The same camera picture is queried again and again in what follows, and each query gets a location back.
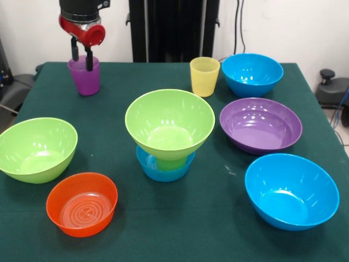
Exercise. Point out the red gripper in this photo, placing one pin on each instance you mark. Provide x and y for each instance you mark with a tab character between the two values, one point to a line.
81	34

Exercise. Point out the purple plastic bowl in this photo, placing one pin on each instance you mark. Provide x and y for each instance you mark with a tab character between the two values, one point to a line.
259	131

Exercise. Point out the grey wheeled base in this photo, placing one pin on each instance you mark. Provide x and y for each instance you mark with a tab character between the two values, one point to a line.
16	92

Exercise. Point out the black equipment casing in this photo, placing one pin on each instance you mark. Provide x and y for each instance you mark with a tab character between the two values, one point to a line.
4	76

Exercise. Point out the purple plastic cup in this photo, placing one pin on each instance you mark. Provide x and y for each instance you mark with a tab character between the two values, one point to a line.
87	82

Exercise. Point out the small blue plastic bowl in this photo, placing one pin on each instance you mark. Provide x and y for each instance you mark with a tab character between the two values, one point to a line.
163	176

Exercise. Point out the small orange plastic bowl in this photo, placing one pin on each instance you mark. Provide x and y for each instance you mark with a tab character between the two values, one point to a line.
81	223

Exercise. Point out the green plastic cup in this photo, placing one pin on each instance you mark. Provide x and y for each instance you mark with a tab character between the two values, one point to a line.
169	165

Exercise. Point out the dark green tablecloth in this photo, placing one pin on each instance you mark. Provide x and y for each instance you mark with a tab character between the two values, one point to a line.
191	240

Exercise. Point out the green plastic bowl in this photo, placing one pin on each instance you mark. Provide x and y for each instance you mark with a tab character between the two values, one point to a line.
152	122
35	161

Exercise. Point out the grey base with black knob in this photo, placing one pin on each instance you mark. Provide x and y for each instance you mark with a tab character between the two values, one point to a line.
335	92

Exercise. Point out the yellow plastic cup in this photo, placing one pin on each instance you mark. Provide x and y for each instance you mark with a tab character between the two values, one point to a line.
203	82

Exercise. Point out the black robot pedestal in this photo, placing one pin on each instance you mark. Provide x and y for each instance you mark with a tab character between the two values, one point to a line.
174	32

